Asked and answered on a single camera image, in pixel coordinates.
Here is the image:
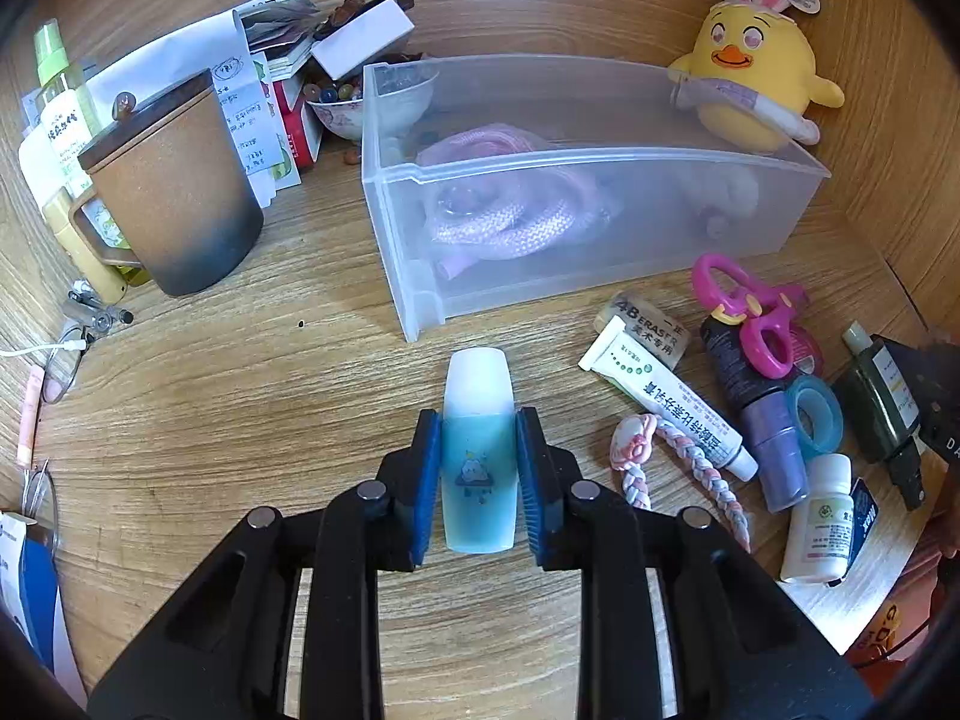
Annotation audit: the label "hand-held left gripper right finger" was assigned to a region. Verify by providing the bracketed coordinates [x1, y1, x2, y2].
[514, 406, 875, 720]

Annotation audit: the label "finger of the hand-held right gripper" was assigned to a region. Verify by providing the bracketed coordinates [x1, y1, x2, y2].
[889, 439, 929, 512]

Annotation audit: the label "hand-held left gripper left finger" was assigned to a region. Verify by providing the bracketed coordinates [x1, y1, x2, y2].
[88, 409, 443, 720]

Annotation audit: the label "blue bottle with white cap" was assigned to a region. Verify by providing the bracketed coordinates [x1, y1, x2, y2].
[442, 349, 518, 553]

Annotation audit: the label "teal tape roll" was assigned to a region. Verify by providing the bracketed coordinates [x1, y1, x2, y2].
[784, 375, 845, 460]

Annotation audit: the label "black and purple tube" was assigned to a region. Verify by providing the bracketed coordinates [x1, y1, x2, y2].
[701, 313, 809, 515]

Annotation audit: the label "clear plastic storage box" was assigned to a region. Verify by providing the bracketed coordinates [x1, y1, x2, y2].
[362, 54, 832, 344]

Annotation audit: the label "dark green bottle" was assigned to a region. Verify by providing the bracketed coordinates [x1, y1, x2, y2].
[831, 322, 920, 464]

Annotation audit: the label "small dark blue box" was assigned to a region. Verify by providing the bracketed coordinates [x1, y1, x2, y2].
[847, 476, 880, 563]

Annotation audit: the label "white pill bottle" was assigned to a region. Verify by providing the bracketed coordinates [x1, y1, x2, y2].
[780, 454, 854, 586]

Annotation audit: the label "white ointment tube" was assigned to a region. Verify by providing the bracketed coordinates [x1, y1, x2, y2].
[577, 315, 760, 481]

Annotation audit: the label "pink plastic scissors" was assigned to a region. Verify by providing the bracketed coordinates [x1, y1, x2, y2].
[691, 253, 811, 380]

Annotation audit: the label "wrapped eraser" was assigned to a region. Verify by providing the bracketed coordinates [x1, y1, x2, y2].
[594, 291, 687, 368]

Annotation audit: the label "white fluffy toy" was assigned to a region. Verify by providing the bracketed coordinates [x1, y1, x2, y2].
[690, 163, 760, 235]

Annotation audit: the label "metal clip bundle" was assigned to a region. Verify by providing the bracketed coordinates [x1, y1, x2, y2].
[64, 281, 134, 332]

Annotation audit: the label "eyeglasses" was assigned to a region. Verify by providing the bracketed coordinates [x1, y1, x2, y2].
[41, 345, 92, 406]

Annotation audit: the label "brown ceramic mug with lid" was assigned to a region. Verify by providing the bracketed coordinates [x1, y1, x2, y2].
[69, 67, 265, 298]

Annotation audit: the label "bowl of beads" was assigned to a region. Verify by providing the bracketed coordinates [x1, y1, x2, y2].
[304, 60, 440, 143]

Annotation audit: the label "yellow chick plush toy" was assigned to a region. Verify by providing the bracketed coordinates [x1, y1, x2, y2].
[667, 0, 846, 152]

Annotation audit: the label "light pink lip balm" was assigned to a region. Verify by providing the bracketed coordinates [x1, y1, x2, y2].
[16, 366, 44, 466]

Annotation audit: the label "blue and white box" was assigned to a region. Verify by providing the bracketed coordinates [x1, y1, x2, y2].
[0, 514, 87, 706]

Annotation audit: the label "stack of books and papers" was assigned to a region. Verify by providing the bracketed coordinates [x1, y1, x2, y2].
[22, 0, 325, 207]

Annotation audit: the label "white cardboard box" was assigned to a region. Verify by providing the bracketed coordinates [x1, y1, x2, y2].
[311, 0, 415, 80]

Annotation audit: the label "pink braided hair tie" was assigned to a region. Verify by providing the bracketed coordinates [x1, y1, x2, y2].
[611, 414, 751, 552]

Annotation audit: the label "pink braided rope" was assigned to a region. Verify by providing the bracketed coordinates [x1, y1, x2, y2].
[416, 127, 623, 278]

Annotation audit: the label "white cable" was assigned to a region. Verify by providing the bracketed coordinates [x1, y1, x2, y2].
[0, 339, 85, 359]

